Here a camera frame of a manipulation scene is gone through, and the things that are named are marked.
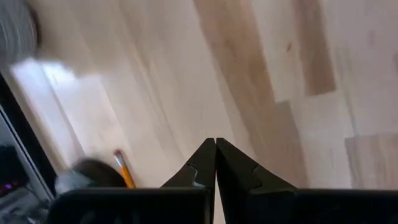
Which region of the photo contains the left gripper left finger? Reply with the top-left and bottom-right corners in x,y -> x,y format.
160,138 -> 216,190

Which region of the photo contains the green artificial potted plant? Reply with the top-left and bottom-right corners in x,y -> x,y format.
0,0 -> 41,68

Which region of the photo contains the black aluminium table frame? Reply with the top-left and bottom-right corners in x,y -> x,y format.
0,73 -> 58,203

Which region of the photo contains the black desk lamp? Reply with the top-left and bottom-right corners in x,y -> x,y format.
55,157 -> 127,195

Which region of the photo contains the orange pencil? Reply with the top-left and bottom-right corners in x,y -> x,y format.
113,149 -> 137,189

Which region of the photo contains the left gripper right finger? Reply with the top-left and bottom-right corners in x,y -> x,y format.
216,138 -> 298,191

